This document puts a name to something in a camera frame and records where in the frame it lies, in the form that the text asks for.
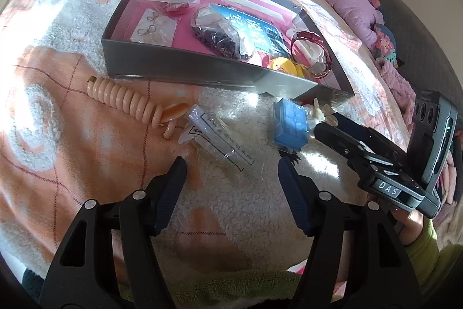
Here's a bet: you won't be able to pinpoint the yellow ring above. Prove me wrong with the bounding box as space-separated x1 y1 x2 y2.
267 56 313 78

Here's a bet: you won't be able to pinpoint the red beads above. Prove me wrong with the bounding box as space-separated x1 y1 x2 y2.
143 0 199 16

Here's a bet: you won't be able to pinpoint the bag of dark beads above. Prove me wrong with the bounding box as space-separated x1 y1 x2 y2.
191 6 255 61

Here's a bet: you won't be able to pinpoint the peach white fleece blanket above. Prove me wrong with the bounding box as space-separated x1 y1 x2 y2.
1 0 410 280

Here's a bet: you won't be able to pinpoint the person right hand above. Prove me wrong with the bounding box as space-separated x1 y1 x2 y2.
390 206 424 246

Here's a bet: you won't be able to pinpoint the grey cardboard box pink lining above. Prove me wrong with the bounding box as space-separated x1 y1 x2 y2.
101 0 354 105

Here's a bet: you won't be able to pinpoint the pink knitted blanket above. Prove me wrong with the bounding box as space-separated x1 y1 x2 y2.
376 57 416 133

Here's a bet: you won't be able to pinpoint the earring card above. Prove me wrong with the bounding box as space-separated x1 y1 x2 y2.
129 9 177 47

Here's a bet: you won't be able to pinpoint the blue small box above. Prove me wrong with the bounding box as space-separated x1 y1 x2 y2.
272 99 308 151

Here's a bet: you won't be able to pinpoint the clear bag with printed label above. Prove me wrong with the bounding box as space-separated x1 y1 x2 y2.
178 104 258 174

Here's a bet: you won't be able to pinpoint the brown strap wrist watch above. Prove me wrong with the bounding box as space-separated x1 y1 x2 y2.
289 29 332 80

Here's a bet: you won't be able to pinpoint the grey headboard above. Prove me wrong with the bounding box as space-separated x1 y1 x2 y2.
379 0 463 129

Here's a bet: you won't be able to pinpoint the peach spiral hair tie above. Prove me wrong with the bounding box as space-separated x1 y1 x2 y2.
86 74 191 140

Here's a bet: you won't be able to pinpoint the green fleece sleeve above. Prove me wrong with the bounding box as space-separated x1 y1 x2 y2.
118 217 463 309

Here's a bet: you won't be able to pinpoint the pearl white hair clip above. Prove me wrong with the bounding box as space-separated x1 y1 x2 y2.
303 98 338 140

